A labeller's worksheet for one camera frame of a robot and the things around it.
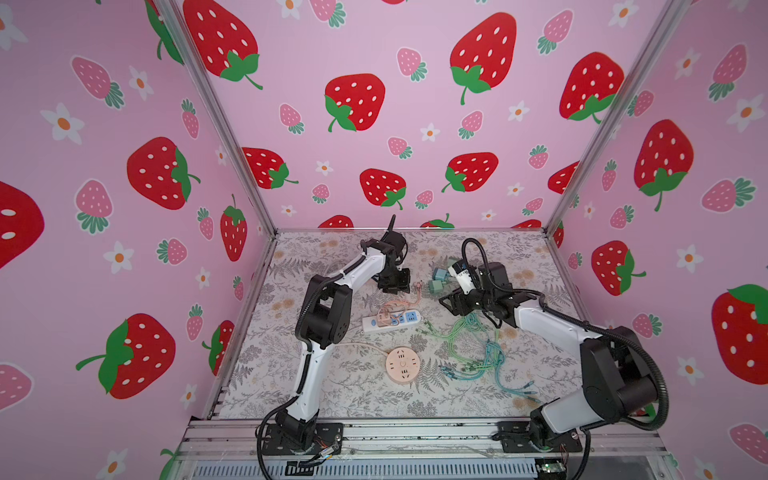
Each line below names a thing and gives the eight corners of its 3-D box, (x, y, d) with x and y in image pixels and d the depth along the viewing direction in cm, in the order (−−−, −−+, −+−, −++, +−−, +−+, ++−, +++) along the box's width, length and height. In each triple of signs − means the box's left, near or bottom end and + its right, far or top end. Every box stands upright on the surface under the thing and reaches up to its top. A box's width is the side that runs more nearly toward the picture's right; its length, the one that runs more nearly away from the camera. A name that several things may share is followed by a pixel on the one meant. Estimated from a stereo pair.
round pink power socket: (385, 381, 85) (385, 377, 83) (386, 350, 91) (385, 346, 89) (420, 381, 85) (421, 377, 83) (418, 350, 91) (419, 346, 89)
